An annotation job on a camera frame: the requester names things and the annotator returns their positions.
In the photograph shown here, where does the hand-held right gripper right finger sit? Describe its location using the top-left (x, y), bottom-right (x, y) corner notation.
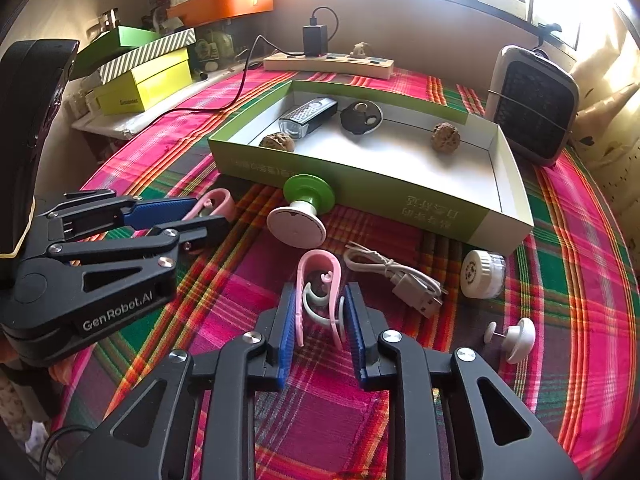
top-left (342, 281), bottom-right (583, 480)

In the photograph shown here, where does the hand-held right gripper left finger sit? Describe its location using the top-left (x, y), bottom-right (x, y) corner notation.
top-left (59, 281), bottom-right (301, 480)

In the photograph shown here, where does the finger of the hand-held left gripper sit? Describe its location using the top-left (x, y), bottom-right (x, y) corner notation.
top-left (47, 215), bottom-right (232, 282)
top-left (36, 189), bottom-right (200, 241)

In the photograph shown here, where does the pink nose clip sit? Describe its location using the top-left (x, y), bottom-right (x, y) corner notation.
top-left (295, 249), bottom-right (347, 351)
top-left (181, 188), bottom-right (236, 221)

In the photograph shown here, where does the white usb cable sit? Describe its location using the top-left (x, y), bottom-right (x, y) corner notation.
top-left (343, 241), bottom-right (445, 320)

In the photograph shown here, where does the green white spool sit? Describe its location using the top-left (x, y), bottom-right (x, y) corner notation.
top-left (266, 173), bottom-right (337, 249)

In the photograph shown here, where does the brown walnut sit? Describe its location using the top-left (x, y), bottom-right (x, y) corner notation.
top-left (431, 121), bottom-right (461, 152)
top-left (258, 131), bottom-right (297, 151)

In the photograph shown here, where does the white capped clear jar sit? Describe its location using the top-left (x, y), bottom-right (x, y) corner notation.
top-left (460, 249), bottom-right (507, 299)

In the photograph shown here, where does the black bike light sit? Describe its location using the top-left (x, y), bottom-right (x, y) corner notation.
top-left (278, 97), bottom-right (339, 139)

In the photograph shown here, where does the green white cardboard box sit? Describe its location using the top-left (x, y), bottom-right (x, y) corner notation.
top-left (207, 79), bottom-right (535, 257)

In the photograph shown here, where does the black oval disc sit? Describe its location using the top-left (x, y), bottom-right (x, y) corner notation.
top-left (340, 100), bottom-right (385, 136)

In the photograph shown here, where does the yellow green box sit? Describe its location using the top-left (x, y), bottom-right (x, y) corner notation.
top-left (92, 47), bottom-right (193, 113)

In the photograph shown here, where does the dark green box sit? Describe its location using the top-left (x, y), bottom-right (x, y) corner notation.
top-left (67, 25), bottom-right (163, 81)

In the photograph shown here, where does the glass jar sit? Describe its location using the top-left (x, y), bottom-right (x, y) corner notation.
top-left (97, 7), bottom-right (121, 36)

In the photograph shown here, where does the glass tank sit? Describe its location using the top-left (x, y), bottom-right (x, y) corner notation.
top-left (192, 20), bottom-right (251, 71)

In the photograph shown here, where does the pink green plaid tablecloth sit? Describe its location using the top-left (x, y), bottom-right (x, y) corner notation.
top-left (50, 65), bottom-right (640, 480)

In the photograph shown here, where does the orange box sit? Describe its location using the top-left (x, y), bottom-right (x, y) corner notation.
top-left (166, 0), bottom-right (275, 28)

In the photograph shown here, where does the white power strip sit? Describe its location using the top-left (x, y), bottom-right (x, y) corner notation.
top-left (262, 50), bottom-right (395, 80)

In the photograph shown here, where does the black charger adapter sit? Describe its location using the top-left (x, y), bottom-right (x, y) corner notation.
top-left (302, 24), bottom-right (328, 58)

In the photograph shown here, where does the white black space heater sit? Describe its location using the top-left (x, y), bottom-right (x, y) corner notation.
top-left (484, 45), bottom-right (581, 167)

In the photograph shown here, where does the cream dotted curtain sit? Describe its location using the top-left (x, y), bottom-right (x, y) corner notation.
top-left (570, 5), bottom-right (640, 221)

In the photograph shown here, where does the black charger cable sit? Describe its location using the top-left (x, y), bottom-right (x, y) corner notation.
top-left (150, 6), bottom-right (340, 126)

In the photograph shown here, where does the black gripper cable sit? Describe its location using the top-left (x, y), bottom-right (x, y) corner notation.
top-left (39, 425), bottom-right (101, 473)

